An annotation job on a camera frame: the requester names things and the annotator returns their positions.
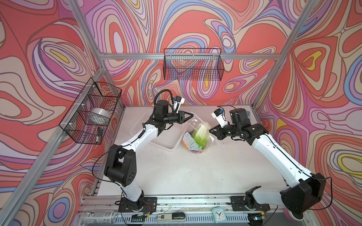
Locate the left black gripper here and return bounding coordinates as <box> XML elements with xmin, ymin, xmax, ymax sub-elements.
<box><xmin>162</xmin><ymin>111</ymin><xmax>193</xmax><ymax>126</ymax></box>

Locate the green lettuce cabbage toy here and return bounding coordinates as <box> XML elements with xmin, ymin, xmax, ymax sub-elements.
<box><xmin>191</xmin><ymin>123</ymin><xmax>210</xmax><ymax>151</ymax></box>

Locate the clear zip top bag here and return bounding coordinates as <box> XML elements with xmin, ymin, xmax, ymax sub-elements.
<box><xmin>182</xmin><ymin>114</ymin><xmax>220</xmax><ymax>154</ymax></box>

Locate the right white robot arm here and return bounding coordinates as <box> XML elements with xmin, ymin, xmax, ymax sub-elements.
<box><xmin>210</xmin><ymin>107</ymin><xmax>327</xmax><ymax>221</ymax></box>

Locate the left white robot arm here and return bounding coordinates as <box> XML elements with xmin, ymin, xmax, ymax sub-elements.
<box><xmin>104</xmin><ymin>89</ymin><xmax>193</xmax><ymax>211</ymax></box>

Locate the white plastic perforated basket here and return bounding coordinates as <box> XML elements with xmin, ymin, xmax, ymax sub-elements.
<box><xmin>130</xmin><ymin>108</ymin><xmax>187</xmax><ymax>152</ymax></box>

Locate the small teal alarm clock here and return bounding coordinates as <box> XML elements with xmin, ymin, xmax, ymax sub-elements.
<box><xmin>212</xmin><ymin>207</ymin><xmax>227</xmax><ymax>223</ymax></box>

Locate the silver tape roll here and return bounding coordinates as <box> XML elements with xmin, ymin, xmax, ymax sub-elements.
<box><xmin>91</xmin><ymin>107</ymin><xmax>111</xmax><ymax>120</ymax></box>

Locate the black white remote device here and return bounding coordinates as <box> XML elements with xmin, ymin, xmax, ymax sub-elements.
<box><xmin>156</xmin><ymin>212</ymin><xmax>186</xmax><ymax>222</ymax></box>

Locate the green circuit board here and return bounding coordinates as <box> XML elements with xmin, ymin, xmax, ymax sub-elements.
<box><xmin>131</xmin><ymin>215</ymin><xmax>148</xmax><ymax>223</ymax></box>

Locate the silver drink can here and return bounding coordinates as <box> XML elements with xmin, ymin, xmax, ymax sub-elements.
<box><xmin>82</xmin><ymin>211</ymin><xmax>117</xmax><ymax>225</ymax></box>

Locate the black corrugated cable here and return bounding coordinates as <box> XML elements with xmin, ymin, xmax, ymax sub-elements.
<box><xmin>153</xmin><ymin>89</ymin><xmax>174</xmax><ymax>106</ymax></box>

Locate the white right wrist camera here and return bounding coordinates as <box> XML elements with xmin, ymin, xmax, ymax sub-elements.
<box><xmin>212</xmin><ymin>106</ymin><xmax>228</xmax><ymax>128</ymax></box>

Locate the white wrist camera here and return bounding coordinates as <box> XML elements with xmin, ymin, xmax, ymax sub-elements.
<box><xmin>212</xmin><ymin>106</ymin><xmax>228</xmax><ymax>128</ymax></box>
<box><xmin>173</xmin><ymin>96</ymin><xmax>185</xmax><ymax>113</ymax></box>

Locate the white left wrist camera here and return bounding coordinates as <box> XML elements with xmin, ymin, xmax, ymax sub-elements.
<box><xmin>173</xmin><ymin>96</ymin><xmax>185</xmax><ymax>113</ymax></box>

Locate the black wire basket back wall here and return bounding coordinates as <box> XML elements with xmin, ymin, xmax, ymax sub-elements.
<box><xmin>163</xmin><ymin>47</ymin><xmax>224</xmax><ymax>81</ymax></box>

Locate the black wire basket wall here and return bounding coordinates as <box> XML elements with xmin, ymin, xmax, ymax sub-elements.
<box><xmin>59</xmin><ymin>78</ymin><xmax>122</xmax><ymax>145</ymax></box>
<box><xmin>163</xmin><ymin>47</ymin><xmax>224</xmax><ymax>81</ymax></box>

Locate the black wire basket left wall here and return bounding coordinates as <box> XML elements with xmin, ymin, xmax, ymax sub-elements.
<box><xmin>59</xmin><ymin>78</ymin><xmax>122</xmax><ymax>145</ymax></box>

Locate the aluminium frame post left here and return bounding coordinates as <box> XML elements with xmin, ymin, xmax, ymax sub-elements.
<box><xmin>66</xmin><ymin>0</ymin><xmax>125</xmax><ymax>111</ymax></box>

